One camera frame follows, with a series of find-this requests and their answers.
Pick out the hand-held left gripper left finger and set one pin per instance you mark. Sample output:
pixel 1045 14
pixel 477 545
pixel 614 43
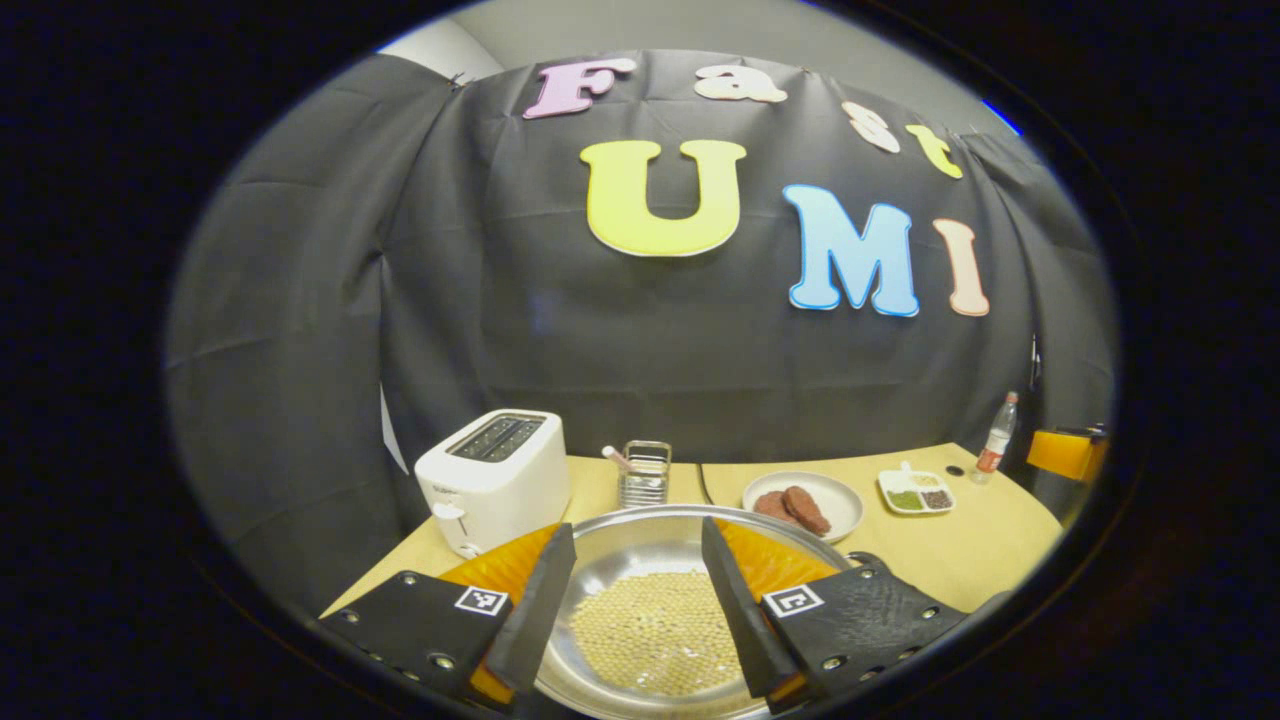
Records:
pixel 535 620

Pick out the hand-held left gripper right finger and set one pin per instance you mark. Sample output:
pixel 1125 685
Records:
pixel 740 620

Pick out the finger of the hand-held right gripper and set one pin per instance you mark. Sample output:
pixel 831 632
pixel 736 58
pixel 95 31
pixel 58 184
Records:
pixel 1065 455

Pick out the stainless steel pot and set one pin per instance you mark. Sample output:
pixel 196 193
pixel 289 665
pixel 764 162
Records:
pixel 640 545

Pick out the clear water bottle red label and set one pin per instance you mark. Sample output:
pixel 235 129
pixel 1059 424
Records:
pixel 994 450

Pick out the large soybean pile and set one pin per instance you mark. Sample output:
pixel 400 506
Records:
pixel 650 630

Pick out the brown meat patty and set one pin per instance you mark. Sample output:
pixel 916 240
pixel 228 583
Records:
pixel 768 503
pixel 808 510

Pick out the white toaster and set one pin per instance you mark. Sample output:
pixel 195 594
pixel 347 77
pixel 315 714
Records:
pixel 500 490

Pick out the dark red bean pile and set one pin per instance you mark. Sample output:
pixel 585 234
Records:
pixel 937 498

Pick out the round white plate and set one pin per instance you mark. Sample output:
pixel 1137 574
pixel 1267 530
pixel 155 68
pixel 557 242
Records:
pixel 845 500

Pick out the white divided dish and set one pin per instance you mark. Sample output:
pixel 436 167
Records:
pixel 905 480

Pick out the green mung bean pile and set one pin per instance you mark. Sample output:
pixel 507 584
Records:
pixel 905 500

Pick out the pink stick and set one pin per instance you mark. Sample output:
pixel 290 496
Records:
pixel 616 457

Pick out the black backdrop cloth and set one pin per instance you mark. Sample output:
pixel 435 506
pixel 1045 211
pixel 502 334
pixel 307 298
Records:
pixel 400 300

